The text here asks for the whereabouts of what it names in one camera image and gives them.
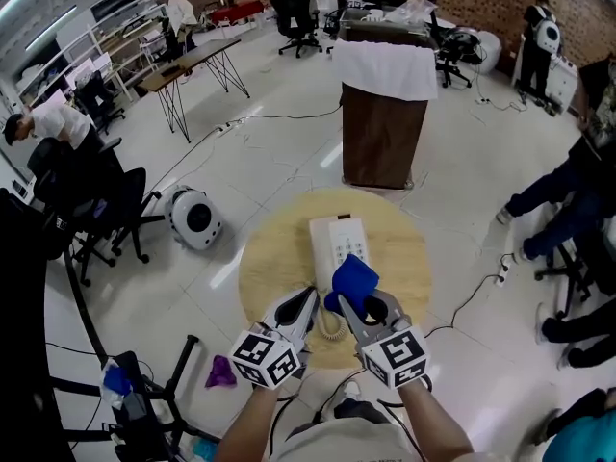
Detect red covered table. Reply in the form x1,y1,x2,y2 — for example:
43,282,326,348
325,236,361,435
209,0,264,26

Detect wooden trestle desk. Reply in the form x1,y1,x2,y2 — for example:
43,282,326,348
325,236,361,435
137,38,252,143

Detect black floor cable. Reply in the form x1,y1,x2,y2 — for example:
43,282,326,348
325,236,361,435
384,255,516,462
143,101,344,196

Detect person's dark trousers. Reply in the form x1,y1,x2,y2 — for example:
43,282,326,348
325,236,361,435
286,397,394,440

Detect white shelf rack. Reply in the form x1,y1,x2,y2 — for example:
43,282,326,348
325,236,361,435
13,0,174,105

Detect teal plastic bag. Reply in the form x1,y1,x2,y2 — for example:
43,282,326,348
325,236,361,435
191,438,218,460

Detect brown wooden cabinet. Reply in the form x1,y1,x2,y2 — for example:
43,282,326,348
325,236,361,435
340,84,430,191

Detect blue cloth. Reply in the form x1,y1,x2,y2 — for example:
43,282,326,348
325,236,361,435
323,253,380,313

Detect round wooden table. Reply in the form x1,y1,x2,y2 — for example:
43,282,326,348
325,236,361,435
238,188,433,371

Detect black tray stand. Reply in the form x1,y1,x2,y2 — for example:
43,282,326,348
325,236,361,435
45,334,222,462

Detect person's white shirt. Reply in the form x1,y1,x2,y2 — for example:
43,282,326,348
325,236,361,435
276,416,482,462

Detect person's right forearm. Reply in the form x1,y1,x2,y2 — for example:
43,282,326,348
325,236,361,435
401,380,475,459

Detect crumpled blue rag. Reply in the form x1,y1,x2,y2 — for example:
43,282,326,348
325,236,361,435
103,366,132,397

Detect white round carrier backpack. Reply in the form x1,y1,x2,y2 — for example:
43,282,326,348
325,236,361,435
535,15,563,53
165,185,225,252

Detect purple rag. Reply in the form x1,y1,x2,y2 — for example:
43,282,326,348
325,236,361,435
205,353,238,389

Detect grey folded rag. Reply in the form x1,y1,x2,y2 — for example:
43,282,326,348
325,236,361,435
122,392,148,421

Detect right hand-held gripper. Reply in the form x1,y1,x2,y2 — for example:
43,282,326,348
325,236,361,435
335,289,431,391

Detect white draped sheet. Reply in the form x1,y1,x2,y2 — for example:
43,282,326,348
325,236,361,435
331,38,439,101

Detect person's left forearm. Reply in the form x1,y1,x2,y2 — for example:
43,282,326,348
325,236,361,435
218,385,285,462

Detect black office chair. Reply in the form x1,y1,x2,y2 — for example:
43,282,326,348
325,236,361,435
74,71,126,135
26,135,167,288
269,0,324,60
533,218,616,321
435,31,482,90
322,10,344,40

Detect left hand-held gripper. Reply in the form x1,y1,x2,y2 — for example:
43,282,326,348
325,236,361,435
228,285,321,392

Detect clear plastic bag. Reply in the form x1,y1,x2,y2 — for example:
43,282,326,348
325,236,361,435
384,0,437,26

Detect white bean bag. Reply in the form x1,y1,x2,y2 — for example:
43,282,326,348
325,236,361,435
474,30,504,74

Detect large black monitor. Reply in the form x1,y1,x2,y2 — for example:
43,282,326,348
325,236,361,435
0,188,66,462

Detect grey metal tray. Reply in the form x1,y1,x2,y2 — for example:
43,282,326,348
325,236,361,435
339,8,437,45

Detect white telephone base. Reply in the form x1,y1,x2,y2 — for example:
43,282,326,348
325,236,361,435
326,214,374,271

